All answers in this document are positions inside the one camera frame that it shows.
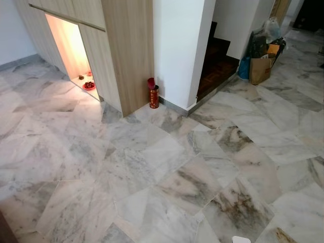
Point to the brown paper bag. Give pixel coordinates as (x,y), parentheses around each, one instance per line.
(259,71)

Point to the blue bag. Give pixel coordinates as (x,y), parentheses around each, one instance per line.
(244,68)

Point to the dark green bag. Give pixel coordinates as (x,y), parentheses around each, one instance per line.
(259,44)

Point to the clear plastic bag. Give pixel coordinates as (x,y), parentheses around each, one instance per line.
(272,29)

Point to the dark wooden staircase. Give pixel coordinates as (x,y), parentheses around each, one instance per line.
(215,66)

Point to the red cylindrical tin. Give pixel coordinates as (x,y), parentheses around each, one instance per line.
(154,97)

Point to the light wooden cabinet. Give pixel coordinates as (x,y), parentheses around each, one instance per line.
(126,50)

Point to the red offering plate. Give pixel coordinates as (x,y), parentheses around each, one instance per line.
(89,85)

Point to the small brown cup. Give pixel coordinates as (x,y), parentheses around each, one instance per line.
(80,77)

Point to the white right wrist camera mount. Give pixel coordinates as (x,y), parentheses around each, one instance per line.
(241,239)

